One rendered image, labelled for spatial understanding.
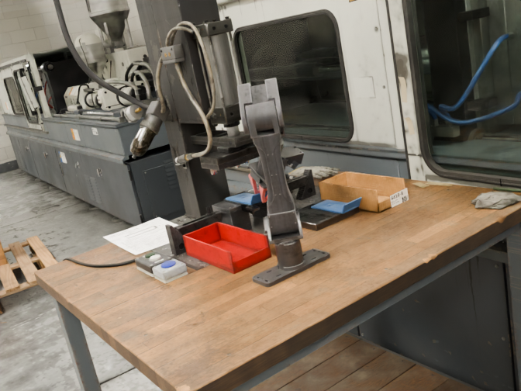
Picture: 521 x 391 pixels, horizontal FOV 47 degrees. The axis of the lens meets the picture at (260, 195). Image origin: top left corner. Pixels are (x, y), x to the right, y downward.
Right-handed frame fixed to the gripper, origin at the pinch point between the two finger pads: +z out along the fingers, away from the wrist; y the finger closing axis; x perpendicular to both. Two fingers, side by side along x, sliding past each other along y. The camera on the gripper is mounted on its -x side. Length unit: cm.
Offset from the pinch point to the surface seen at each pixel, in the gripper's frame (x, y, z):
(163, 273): 36.5, -10.5, 6.3
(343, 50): -62, 42, -20
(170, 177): -115, 242, 189
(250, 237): 12.1, -12.7, 1.2
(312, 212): -13.7, -8.4, 3.8
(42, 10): -221, 880, 307
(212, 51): 5.4, 27.0, -33.6
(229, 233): 12.0, -3.3, 7.5
